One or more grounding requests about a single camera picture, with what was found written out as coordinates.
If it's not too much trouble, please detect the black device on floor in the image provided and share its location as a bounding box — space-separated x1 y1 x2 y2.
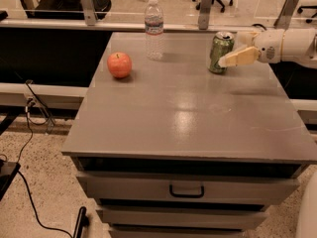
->
0 160 20 200

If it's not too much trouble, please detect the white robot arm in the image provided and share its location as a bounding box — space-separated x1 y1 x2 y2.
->
218 28 317 69

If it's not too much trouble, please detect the black office chair right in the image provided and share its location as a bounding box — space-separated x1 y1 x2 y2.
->
297 4 317 24

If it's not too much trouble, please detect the grey drawer cabinet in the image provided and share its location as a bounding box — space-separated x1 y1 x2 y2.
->
62 33 316 238

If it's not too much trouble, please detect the grey drawer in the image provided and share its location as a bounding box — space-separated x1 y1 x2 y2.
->
96 205 267 230
76 172 299 205

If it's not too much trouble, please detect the green soda can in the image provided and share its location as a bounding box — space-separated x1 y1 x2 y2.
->
209 31 235 74

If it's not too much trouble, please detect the metal railing post left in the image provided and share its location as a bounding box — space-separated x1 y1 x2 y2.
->
80 0 97 26

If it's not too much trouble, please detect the metal railing post middle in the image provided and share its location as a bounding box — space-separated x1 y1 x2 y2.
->
198 0 212 30

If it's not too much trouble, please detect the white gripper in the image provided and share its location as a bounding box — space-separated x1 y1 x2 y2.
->
218 29 284 67

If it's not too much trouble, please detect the black floor cable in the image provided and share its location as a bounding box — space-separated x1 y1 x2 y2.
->
15 79 74 238

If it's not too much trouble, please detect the red apple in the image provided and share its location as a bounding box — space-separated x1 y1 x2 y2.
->
107 53 132 78

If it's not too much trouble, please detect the top grey drawer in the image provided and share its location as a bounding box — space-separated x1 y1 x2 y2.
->
76 172 299 205

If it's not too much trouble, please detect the middle grey drawer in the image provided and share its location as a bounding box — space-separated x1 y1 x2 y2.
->
96 205 267 230

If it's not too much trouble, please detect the black bag behind glass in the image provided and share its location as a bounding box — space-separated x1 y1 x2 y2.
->
34 0 112 20

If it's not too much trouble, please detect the black handle bottom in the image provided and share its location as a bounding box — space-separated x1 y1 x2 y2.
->
73 206 89 238

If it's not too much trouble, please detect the metal railing post right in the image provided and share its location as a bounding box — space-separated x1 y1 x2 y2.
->
273 0 299 30

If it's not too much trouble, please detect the clear plastic water bottle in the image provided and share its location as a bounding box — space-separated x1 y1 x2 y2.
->
145 0 163 60

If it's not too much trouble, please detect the metal railing post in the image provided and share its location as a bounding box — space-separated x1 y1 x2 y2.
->
273 0 299 30
198 0 212 30
80 0 97 26

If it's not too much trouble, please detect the black drawer handle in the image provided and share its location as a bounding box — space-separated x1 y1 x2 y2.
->
168 184 205 198

